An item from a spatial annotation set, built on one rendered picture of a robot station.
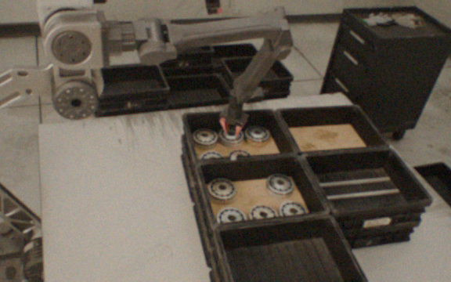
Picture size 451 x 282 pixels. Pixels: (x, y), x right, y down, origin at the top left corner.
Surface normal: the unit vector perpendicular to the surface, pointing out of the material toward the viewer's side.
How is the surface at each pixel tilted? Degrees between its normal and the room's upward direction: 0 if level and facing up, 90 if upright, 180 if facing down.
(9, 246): 0
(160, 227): 0
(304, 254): 0
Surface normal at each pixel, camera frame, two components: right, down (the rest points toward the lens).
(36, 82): 0.33, 0.62
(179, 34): 0.12, -0.29
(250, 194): 0.11, -0.77
